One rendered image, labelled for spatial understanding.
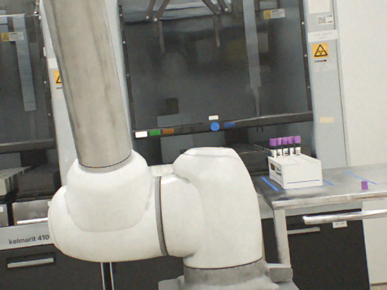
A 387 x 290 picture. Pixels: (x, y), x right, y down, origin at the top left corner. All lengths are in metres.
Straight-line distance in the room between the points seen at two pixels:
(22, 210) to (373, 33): 2.02
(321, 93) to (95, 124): 1.36
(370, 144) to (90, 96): 2.60
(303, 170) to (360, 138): 1.82
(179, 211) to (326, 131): 1.26
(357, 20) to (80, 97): 2.59
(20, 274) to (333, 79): 1.20
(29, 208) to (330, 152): 1.01
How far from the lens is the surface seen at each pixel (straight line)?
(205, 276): 1.40
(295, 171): 1.93
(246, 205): 1.39
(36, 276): 2.48
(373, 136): 3.76
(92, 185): 1.35
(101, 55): 1.28
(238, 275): 1.40
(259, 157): 2.51
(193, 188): 1.37
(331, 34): 2.57
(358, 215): 1.72
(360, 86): 3.74
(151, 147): 3.25
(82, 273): 2.47
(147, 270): 2.46
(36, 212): 2.45
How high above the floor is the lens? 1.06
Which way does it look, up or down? 3 degrees down
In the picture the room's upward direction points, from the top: 6 degrees counter-clockwise
